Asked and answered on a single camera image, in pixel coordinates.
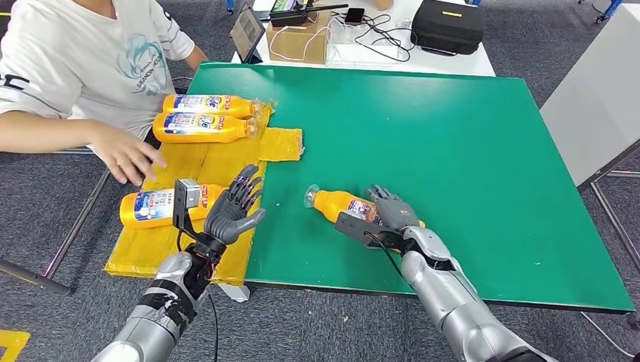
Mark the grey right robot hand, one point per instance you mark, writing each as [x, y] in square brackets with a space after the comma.
[400, 215]

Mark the person's right hand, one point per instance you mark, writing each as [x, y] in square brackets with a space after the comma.
[122, 155]

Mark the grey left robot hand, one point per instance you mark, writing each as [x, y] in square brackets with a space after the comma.
[230, 215]

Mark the orange detergent bottle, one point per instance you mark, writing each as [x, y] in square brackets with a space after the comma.
[230, 130]
[332, 205]
[235, 106]
[150, 210]

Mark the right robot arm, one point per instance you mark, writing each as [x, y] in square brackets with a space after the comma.
[450, 300]

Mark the person's right forearm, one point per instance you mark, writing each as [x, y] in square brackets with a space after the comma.
[45, 132]

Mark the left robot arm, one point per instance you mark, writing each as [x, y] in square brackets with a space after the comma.
[150, 325]

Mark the person's left forearm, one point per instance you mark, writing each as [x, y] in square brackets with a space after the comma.
[196, 57]

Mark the white table leg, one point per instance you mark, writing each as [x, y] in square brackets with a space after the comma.
[235, 294]

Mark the yellow taped cardboard sheet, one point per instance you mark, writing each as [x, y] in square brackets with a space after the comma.
[150, 250]

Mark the person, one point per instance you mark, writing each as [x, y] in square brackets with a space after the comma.
[85, 65]

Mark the green table board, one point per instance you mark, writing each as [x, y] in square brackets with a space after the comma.
[475, 150]

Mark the white desk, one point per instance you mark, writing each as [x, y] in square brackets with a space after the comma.
[450, 66]

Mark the clear plastic box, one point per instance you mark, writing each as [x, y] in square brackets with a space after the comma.
[350, 53]

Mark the black tablet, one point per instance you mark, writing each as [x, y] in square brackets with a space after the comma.
[246, 31]

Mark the brown cardboard box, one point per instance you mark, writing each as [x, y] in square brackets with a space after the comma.
[295, 46]

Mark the black carrying case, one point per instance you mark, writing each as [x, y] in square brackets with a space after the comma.
[447, 27]

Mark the black smartphone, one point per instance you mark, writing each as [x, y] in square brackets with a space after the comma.
[354, 15]

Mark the black radio handset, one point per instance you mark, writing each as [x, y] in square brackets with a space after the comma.
[287, 15]

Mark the small brown object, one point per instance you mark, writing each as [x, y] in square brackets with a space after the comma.
[383, 4]

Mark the yellow floor tape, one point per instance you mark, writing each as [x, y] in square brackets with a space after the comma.
[11, 345]

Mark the grey side table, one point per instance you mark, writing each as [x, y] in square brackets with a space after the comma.
[595, 100]

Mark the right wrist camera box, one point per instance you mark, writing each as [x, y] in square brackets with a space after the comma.
[360, 230]

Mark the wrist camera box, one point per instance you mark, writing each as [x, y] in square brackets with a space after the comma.
[360, 230]
[185, 205]

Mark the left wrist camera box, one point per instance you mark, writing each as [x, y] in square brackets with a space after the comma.
[185, 205]

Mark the metal desk frame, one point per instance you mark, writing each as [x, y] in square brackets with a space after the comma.
[77, 223]

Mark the metal side table frame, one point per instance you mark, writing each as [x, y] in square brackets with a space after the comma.
[609, 216]

